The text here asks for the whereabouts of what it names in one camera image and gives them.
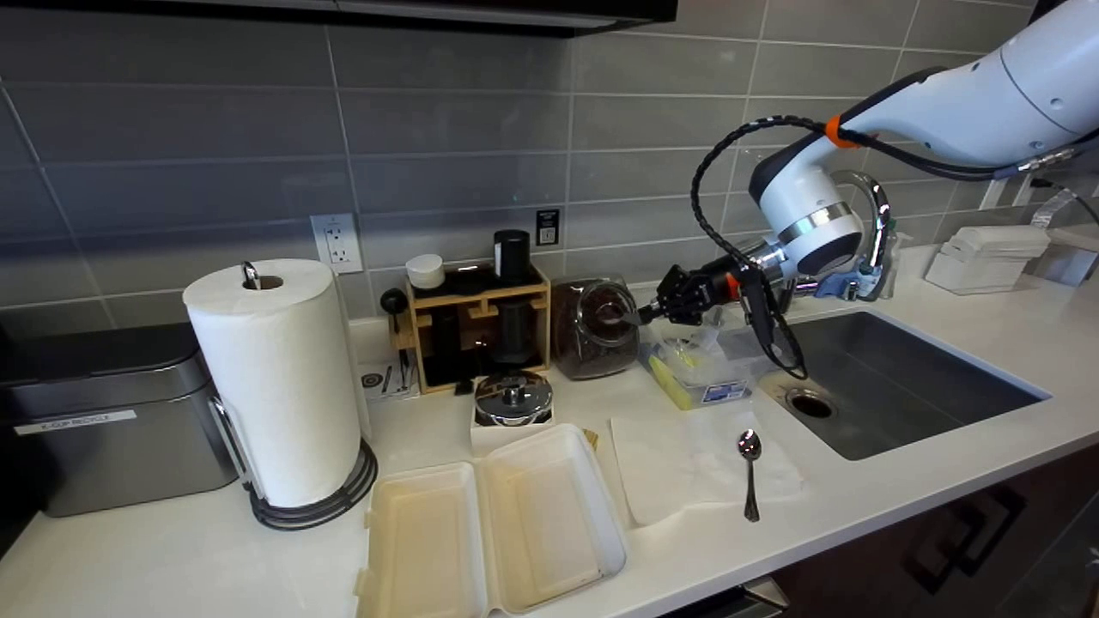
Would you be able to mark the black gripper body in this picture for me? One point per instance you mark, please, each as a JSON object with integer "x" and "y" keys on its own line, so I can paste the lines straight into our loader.
{"x": 724, "y": 290}

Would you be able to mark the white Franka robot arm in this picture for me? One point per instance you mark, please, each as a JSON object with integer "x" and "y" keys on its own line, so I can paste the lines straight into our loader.
{"x": 982, "y": 105}

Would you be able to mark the glass coffee bean jar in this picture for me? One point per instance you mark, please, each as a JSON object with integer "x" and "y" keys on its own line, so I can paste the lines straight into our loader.
{"x": 596, "y": 339}

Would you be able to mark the small white paper napkin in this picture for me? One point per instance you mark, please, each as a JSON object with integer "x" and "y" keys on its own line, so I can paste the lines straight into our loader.
{"x": 777, "y": 457}

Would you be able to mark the round metal jar lid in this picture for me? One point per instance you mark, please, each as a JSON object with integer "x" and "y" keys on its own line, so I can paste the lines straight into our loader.
{"x": 514, "y": 396}

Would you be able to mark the wooden coffee tool organizer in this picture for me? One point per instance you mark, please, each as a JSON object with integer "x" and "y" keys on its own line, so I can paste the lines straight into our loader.
{"x": 476, "y": 300}

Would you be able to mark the clear plastic storage container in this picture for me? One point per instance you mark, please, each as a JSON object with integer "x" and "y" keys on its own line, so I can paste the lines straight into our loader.
{"x": 697, "y": 365}

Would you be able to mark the blue and white packet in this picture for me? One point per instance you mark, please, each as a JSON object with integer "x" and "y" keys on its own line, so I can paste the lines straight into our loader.
{"x": 722, "y": 396}

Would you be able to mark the blue cloth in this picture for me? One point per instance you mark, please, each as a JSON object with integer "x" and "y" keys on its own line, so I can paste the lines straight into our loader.
{"x": 845, "y": 285}

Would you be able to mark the silver metal spoon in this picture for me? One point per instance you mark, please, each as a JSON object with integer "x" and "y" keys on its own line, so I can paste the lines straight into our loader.
{"x": 751, "y": 443}

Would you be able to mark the large white paper sheet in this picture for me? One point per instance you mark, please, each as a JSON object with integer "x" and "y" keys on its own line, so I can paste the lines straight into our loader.
{"x": 656, "y": 469}

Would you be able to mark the black cylinder canister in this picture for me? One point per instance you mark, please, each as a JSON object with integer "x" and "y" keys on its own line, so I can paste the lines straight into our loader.
{"x": 509, "y": 256}

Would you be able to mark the stainless steel sink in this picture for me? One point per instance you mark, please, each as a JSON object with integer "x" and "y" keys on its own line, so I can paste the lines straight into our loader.
{"x": 913, "y": 382}

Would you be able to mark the open foam clamshell container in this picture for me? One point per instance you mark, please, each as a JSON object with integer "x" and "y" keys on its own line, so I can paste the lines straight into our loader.
{"x": 535, "y": 516}

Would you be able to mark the small white cup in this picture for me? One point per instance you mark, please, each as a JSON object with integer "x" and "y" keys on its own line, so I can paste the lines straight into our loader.
{"x": 424, "y": 271}

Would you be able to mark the white rectangular box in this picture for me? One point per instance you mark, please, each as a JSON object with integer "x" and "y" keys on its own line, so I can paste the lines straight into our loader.
{"x": 991, "y": 258}

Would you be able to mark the black round knob tool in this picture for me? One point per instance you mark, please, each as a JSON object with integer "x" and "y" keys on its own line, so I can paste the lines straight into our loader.
{"x": 395, "y": 304}

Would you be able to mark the dark base cabinet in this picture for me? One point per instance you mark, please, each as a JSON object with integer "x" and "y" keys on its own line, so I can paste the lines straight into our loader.
{"x": 871, "y": 572}

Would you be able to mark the white paper towel roll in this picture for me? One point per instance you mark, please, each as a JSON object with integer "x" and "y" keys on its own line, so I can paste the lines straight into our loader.
{"x": 332, "y": 507}
{"x": 274, "y": 380}

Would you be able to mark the dark overhead cabinet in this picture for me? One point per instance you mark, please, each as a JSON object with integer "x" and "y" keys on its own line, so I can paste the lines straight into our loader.
{"x": 345, "y": 11}

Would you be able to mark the stainless steel countertop appliance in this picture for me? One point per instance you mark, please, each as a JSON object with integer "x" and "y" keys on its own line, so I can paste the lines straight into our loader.
{"x": 105, "y": 425}

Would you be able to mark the black wall outlet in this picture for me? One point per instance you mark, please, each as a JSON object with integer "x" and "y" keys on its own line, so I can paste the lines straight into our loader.
{"x": 546, "y": 227}

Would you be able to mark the white wall outlet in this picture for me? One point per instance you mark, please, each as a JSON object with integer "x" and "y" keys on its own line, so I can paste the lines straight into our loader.
{"x": 334, "y": 242}

